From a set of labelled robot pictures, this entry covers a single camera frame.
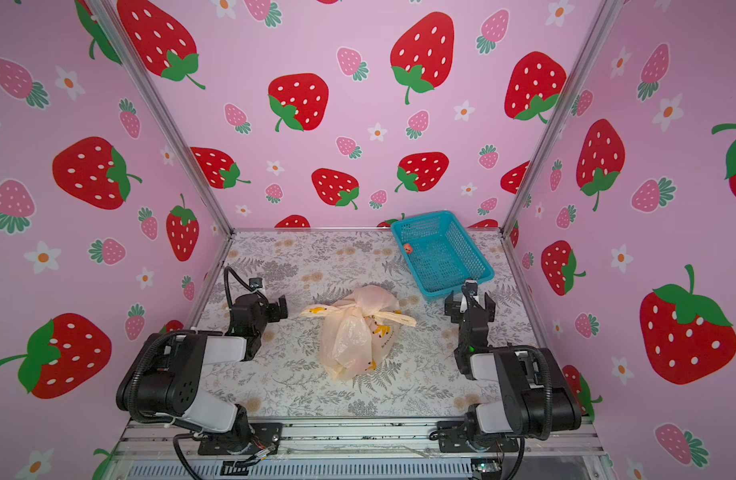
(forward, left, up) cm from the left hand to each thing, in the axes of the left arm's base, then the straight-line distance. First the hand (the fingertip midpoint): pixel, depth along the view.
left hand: (268, 296), depth 95 cm
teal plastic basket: (+23, -62, -6) cm, 66 cm away
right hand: (-2, -64, +6) cm, 64 cm away
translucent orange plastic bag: (-16, -31, +8) cm, 35 cm away
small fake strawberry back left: (+24, -47, -2) cm, 53 cm away
